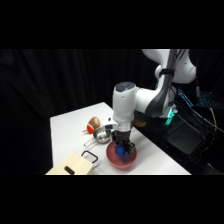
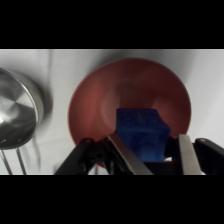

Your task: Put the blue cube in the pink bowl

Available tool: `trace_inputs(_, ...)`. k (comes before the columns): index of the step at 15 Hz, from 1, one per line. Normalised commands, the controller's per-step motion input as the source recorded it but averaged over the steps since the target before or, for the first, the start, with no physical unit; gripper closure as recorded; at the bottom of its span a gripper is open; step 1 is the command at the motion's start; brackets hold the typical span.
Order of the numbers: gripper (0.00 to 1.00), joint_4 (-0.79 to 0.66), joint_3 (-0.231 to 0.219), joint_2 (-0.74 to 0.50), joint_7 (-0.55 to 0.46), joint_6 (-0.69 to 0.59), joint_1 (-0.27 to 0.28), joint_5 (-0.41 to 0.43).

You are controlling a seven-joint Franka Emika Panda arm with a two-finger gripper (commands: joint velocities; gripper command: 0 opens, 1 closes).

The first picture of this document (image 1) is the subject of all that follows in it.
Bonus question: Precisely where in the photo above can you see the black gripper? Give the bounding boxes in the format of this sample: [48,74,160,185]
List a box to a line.
[111,129,136,158]

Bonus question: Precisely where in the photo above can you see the pink bowl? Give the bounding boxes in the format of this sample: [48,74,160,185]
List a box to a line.
[105,141,138,169]

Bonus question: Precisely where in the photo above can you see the small metal saucepan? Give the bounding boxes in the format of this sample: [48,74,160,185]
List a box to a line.
[83,127,113,148]

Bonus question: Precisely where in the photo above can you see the orange and red toy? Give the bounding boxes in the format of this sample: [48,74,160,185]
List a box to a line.
[82,116,102,134]

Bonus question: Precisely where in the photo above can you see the wooden cutting board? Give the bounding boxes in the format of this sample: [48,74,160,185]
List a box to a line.
[45,150,96,176]

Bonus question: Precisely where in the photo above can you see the green light strip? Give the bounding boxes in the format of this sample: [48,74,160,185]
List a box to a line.
[162,107,177,127]

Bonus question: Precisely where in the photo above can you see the black electronics box blue lights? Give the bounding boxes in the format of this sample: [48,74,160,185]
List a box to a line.
[194,89,218,108]

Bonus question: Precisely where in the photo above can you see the black curtain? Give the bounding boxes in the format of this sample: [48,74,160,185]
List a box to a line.
[0,49,224,176]

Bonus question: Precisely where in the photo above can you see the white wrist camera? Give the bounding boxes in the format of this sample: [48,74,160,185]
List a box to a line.
[102,116,119,128]

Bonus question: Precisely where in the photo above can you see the black wire frame handle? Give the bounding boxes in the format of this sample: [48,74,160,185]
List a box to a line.
[80,150,100,164]

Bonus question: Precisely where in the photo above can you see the blue bracket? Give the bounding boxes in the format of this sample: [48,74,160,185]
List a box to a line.
[176,88,194,108]

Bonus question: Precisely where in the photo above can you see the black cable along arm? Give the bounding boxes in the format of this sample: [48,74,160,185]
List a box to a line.
[146,49,178,116]

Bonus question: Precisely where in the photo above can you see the yellow cable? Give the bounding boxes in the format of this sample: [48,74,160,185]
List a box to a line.
[207,107,218,133]

